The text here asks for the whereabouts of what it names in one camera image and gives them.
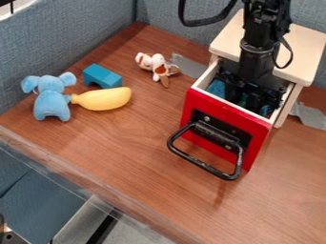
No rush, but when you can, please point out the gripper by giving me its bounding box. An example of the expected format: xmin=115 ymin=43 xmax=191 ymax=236
xmin=217 ymin=59 xmax=294 ymax=112

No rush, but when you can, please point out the drawer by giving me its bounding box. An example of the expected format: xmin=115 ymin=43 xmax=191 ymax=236
xmin=165 ymin=58 xmax=298 ymax=182

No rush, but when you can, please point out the blue toy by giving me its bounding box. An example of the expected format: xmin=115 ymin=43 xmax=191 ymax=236
xmin=205 ymin=77 xmax=229 ymax=97

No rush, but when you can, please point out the grey tape patch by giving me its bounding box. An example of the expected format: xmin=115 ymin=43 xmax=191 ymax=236
xmin=168 ymin=52 xmax=211 ymax=80
xmin=287 ymin=101 xmax=326 ymax=132

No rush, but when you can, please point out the white plush dog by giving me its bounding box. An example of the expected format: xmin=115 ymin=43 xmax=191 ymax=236
xmin=133 ymin=51 xmax=183 ymax=90

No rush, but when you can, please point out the yellow toy banana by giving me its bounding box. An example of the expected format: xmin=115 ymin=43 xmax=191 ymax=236
xmin=69 ymin=86 xmax=134 ymax=112

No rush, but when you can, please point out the blue arch block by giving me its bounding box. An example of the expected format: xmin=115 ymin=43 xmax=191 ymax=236
xmin=81 ymin=62 xmax=125 ymax=90

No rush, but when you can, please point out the blue plush elephant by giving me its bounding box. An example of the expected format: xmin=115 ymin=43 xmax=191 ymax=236
xmin=20 ymin=71 xmax=79 ymax=123

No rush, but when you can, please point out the black cable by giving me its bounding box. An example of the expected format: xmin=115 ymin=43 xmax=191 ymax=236
xmin=176 ymin=0 xmax=240 ymax=29

